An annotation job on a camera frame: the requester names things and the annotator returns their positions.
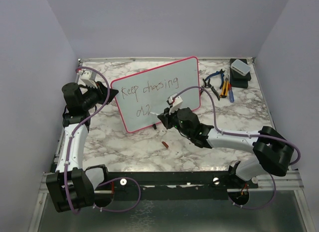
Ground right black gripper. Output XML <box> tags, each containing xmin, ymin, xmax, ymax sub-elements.
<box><xmin>159</xmin><ymin>104</ymin><xmax>192</xmax><ymax>138</ymax></box>

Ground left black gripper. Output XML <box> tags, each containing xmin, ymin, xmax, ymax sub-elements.
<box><xmin>82</xmin><ymin>80</ymin><xmax>118</xmax><ymax>110</ymax></box>

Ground pink framed whiteboard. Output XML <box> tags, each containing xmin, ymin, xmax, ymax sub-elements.
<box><xmin>110</xmin><ymin>56</ymin><xmax>201</xmax><ymax>133</ymax></box>

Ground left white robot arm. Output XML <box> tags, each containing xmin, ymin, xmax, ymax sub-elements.
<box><xmin>46</xmin><ymin>81</ymin><xmax>119</xmax><ymax>213</ymax></box>

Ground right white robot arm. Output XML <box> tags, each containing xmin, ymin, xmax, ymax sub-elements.
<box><xmin>158</xmin><ymin>108</ymin><xmax>294</xmax><ymax>188</ymax></box>

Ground yellow black utility knife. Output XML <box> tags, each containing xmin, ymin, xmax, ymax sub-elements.
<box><xmin>220</xmin><ymin>78</ymin><xmax>230</xmax><ymax>98</ymax></box>

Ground blue screwdriver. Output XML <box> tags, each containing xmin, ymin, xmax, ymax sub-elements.
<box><xmin>228</xmin><ymin>85</ymin><xmax>234</xmax><ymax>103</ymax></box>

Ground black rectangular box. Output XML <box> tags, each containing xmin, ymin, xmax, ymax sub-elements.
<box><xmin>229</xmin><ymin>68</ymin><xmax>251</xmax><ymax>89</ymax></box>

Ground white rectangular box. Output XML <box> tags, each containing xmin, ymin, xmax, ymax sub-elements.
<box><xmin>230</xmin><ymin>59</ymin><xmax>251</xmax><ymax>76</ymax></box>

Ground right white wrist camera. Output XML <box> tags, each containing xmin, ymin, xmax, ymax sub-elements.
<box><xmin>167</xmin><ymin>94</ymin><xmax>183</xmax><ymax>115</ymax></box>

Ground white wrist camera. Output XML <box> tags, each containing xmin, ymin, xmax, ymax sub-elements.
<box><xmin>167</xmin><ymin>94</ymin><xmax>183</xmax><ymax>115</ymax></box>
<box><xmin>76</xmin><ymin>69</ymin><xmax>97</xmax><ymax>89</ymax></box>

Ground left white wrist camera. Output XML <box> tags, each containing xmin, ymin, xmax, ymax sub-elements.
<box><xmin>76</xmin><ymin>69</ymin><xmax>97</xmax><ymax>89</ymax></box>

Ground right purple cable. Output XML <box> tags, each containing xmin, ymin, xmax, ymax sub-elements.
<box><xmin>171</xmin><ymin>86</ymin><xmax>301</xmax><ymax>210</ymax></box>

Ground black handled pliers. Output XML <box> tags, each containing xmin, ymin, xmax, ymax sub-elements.
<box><xmin>202</xmin><ymin>79</ymin><xmax>220</xmax><ymax>101</ymax></box>

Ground blue handled pliers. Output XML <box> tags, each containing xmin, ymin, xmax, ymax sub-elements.
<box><xmin>204</xmin><ymin>69</ymin><xmax>225</xmax><ymax>89</ymax></box>

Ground aluminium frame rail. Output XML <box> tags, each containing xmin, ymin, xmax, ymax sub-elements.
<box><xmin>39</xmin><ymin>170</ymin><xmax>304</xmax><ymax>194</ymax></box>

